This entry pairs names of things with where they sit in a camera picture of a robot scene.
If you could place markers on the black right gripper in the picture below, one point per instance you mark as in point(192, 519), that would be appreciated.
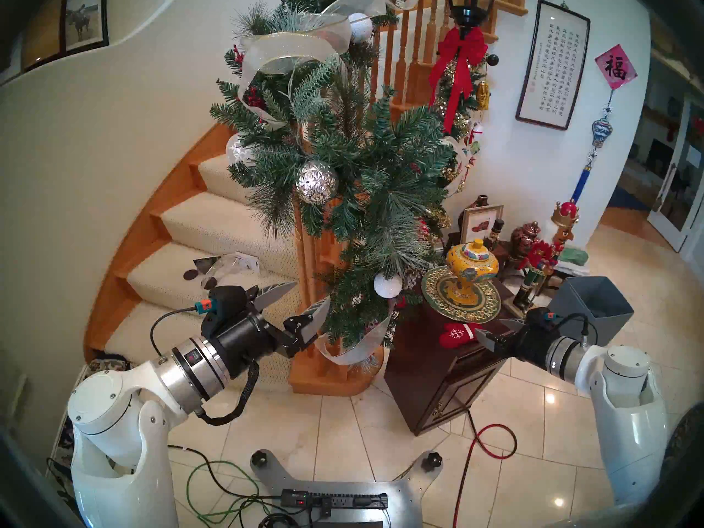
point(528, 345)

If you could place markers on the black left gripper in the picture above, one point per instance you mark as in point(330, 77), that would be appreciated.
point(247, 340)

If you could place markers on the red mitten ornament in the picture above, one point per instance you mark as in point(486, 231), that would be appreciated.
point(459, 334)

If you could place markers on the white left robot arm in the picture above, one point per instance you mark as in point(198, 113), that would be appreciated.
point(110, 400)

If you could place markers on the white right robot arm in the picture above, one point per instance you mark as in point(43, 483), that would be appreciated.
point(632, 422)

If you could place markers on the white ball ornament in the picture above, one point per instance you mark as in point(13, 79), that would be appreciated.
point(388, 286)
point(360, 29)

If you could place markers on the silver faceted ball ornament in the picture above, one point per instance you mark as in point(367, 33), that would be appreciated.
point(316, 183)

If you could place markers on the red ribbed ball ornament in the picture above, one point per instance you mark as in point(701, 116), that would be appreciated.
point(423, 230)

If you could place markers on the shiny silver ball ornament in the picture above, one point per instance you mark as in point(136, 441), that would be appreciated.
point(236, 150)

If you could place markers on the small snowman ornament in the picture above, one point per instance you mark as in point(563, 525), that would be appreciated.
point(474, 132)

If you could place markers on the gold bell ornament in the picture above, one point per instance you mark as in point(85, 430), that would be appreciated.
point(483, 95)

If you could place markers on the clear plastic packaging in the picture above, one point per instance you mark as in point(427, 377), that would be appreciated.
point(236, 262)

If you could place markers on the grey plastic bin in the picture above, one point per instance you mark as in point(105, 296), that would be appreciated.
point(572, 301)

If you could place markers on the green gold round plate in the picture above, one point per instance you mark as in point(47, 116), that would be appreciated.
point(437, 298)

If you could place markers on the yellow lidded ceramic jar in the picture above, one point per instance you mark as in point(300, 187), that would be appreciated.
point(470, 265)

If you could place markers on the dark wood cabinet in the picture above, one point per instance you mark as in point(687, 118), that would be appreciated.
point(434, 378)

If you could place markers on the large red nutcracker figure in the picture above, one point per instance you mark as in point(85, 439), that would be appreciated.
point(542, 257)

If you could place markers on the dark red cloisonne jar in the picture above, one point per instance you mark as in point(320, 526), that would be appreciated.
point(525, 238)

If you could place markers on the small black-hat nutcracker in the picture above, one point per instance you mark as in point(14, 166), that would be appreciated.
point(495, 232)

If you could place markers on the green stone carving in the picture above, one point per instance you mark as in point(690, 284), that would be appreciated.
point(575, 256)

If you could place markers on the frosted pinecone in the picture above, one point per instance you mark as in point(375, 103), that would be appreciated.
point(412, 279)

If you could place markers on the carpeted wooden staircase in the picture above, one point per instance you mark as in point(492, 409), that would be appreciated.
point(220, 224)

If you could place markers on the dark brown vase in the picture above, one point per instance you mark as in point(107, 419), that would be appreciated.
point(481, 201)

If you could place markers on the black knob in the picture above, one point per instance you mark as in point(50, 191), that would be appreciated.
point(433, 461)
point(260, 458)

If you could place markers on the white glass door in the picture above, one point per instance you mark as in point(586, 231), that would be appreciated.
point(666, 228)

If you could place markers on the black power strip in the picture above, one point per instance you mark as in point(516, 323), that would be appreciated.
point(341, 500)

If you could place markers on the red berry sprig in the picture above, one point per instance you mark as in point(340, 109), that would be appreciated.
point(253, 98)

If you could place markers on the gold tinsel garland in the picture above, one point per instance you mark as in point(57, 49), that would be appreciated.
point(459, 122)

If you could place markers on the blue tassel knot charm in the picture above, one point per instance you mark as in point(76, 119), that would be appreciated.
point(602, 131)

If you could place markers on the wooden balustrade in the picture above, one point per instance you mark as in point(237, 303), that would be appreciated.
point(418, 84)

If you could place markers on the framed calligraphy scroll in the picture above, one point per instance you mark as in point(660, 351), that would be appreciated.
point(553, 65)

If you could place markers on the red bow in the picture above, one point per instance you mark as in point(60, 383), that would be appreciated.
point(459, 48)

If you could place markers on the red diamond fu hanging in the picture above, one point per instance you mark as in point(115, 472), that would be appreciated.
point(616, 66)

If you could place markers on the black lantern lamp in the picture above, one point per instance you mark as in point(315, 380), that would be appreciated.
point(470, 4)

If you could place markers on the framed horse photo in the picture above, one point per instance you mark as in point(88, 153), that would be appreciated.
point(82, 21)

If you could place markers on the brown framed picture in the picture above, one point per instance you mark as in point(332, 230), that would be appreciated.
point(44, 32)

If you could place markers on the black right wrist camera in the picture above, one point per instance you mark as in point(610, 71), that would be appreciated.
point(542, 318)

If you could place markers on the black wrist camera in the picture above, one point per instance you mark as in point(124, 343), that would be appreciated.
point(225, 304)
point(542, 318)

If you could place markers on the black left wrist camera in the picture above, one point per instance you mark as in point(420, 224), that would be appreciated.
point(225, 304)

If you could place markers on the small white picture frame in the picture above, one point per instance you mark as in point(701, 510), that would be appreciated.
point(477, 225)

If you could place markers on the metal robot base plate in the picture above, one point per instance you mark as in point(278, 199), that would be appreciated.
point(407, 499)

